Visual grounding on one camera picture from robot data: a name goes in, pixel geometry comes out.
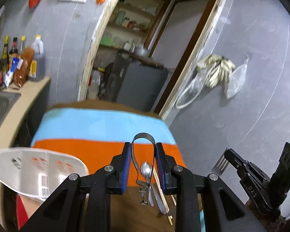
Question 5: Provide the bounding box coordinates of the large steel spoon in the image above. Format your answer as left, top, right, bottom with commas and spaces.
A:
140, 161, 154, 206

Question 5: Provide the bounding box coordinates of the metal slotted spatula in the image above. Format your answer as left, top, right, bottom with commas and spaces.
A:
211, 149, 229, 177

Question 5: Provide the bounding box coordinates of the wooden chopstick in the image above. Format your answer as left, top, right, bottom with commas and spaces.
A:
152, 167, 170, 213

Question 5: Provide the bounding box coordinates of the white plastic utensil holder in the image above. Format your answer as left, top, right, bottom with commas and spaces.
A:
0, 147, 88, 202

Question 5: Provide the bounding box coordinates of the striped blue orange brown cloth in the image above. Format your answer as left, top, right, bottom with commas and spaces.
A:
31, 100, 184, 231

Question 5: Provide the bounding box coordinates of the grey cabinet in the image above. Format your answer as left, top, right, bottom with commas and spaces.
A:
102, 53, 169, 112

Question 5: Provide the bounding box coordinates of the white mesh strainer bag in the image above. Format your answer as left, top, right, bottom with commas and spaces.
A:
224, 55, 250, 99

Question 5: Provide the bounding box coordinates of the metal pot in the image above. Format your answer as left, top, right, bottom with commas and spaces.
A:
133, 47, 149, 57

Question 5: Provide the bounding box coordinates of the green box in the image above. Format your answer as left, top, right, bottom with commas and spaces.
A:
99, 36, 114, 47

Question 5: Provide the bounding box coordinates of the large oil jug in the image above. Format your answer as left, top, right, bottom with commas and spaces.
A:
28, 35, 45, 81

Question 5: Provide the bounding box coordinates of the wooden counter top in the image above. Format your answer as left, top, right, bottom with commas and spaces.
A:
0, 76, 51, 227

